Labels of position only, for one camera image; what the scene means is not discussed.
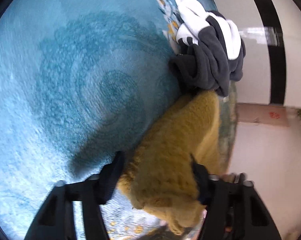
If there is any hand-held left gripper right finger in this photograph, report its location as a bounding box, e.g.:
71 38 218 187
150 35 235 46
190 155 282 240

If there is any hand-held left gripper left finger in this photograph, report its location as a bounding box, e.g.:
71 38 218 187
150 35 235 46
24 151 126 240

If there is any mustard yellow knit sweater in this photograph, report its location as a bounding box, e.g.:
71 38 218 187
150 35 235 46
117 90 231 235

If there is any dark grey and white fleece garment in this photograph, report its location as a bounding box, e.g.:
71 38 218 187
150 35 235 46
169 0 246 97

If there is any cardboard box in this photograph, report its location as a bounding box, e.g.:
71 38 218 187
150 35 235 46
237 104 289 127

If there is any blue patterned rug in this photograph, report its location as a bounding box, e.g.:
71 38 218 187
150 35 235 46
0 0 238 240

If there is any white wardrobe with black stripe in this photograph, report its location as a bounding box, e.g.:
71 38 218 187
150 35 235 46
210 0 301 105

